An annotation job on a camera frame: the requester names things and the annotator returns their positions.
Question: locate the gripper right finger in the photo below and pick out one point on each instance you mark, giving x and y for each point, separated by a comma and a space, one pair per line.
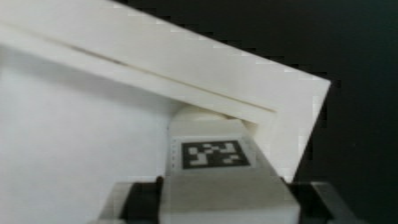
325, 209

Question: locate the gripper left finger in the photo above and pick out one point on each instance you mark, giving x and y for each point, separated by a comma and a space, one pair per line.
133, 204

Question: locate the white table leg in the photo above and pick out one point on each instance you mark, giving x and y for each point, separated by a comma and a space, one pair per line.
223, 188

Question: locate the white square tabletop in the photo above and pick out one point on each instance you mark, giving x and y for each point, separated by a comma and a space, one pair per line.
83, 139

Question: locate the white L-shaped fence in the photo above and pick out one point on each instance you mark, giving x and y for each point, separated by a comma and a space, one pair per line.
110, 40

